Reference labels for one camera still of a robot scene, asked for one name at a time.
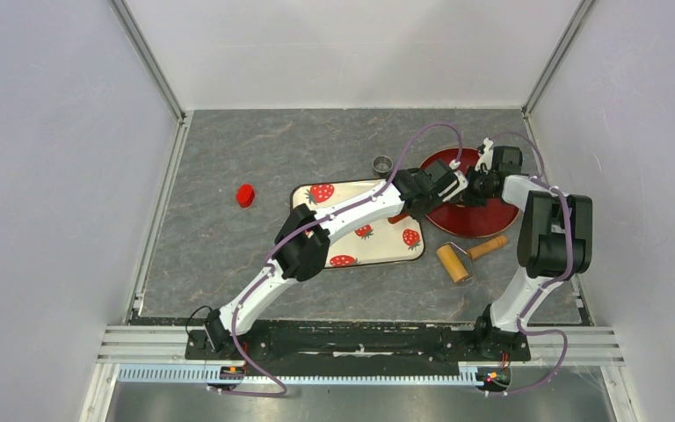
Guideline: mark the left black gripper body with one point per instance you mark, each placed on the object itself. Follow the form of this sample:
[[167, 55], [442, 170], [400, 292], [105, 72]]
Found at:
[[433, 200]]

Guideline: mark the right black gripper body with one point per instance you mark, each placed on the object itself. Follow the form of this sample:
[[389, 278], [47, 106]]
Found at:
[[477, 194]]

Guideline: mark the white strawberry print tray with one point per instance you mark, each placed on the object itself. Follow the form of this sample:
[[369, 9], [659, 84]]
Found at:
[[378, 242]]

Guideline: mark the wooden dough roller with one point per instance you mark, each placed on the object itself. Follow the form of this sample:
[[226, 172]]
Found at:
[[459, 263]]

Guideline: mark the orange handled metal scraper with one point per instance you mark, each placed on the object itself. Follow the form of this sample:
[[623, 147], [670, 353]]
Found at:
[[397, 218]]

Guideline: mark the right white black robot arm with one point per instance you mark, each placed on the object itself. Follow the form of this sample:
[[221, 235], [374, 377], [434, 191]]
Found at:
[[555, 239]]

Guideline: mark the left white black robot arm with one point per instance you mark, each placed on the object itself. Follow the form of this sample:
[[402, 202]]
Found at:
[[302, 245]]

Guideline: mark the round red plate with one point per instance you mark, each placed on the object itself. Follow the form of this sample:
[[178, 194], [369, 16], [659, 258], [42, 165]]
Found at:
[[470, 222]]

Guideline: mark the small red cap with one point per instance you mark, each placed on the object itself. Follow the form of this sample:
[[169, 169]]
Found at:
[[245, 195]]

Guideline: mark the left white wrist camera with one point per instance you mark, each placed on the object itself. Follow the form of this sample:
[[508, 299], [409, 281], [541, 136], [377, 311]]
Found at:
[[454, 191]]

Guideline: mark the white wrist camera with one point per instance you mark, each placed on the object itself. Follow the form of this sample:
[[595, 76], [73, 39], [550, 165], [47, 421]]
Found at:
[[485, 156], [454, 191]]

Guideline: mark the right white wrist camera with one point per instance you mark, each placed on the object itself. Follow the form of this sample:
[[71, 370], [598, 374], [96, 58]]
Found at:
[[485, 156]]

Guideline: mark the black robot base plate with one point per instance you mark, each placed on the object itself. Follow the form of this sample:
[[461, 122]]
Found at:
[[337, 348]]

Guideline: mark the aluminium frame rail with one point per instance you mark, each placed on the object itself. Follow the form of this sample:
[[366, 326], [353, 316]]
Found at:
[[157, 354]]

